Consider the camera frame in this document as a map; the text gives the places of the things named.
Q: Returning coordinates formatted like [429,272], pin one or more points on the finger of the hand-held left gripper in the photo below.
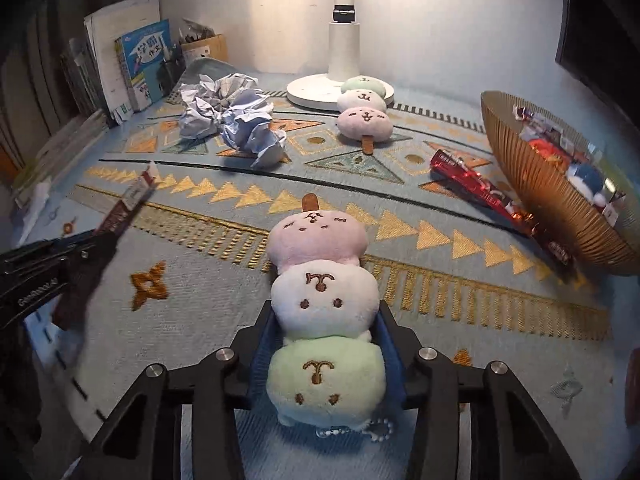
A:
[85,245]
[87,285]

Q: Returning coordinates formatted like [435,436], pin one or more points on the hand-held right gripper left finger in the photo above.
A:
[260,370]

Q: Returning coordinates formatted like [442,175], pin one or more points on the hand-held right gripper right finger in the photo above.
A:
[395,370]

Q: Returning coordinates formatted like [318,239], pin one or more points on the long thin snack packet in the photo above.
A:
[132,200]

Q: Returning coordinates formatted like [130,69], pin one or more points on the dango skewer plush toy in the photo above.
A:
[325,300]
[362,110]

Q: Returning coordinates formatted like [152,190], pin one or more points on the pale blue paper ball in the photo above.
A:
[255,142]
[200,112]
[247,110]

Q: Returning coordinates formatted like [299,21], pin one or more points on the golden ribbed bowl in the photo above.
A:
[545,210]

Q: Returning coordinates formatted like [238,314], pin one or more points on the orange snack packet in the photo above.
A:
[547,152]

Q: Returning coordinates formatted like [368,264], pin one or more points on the blue and white plush toy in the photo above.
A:
[590,180]

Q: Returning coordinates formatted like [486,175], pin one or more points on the patterned blue woven mat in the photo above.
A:
[200,310]

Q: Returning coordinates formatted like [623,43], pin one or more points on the stack of books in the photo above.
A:
[110,45]
[45,125]

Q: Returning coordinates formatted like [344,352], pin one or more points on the blue cover book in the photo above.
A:
[145,65]

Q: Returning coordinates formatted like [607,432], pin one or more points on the black mesh pen holder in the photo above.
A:
[172,75]

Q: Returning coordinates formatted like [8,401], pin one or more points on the glossy red box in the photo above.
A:
[490,195]

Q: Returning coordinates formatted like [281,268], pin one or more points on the crumpled checked paper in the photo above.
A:
[232,87]

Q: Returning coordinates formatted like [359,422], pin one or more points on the brown cardboard box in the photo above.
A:
[205,50]

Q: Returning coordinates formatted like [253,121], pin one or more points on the clear plastic stationery packet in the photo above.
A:
[195,30]

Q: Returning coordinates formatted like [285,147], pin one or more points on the pile of candy wrappers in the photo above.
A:
[540,120]

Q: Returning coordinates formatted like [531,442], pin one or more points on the white desk lamp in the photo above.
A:
[342,35]

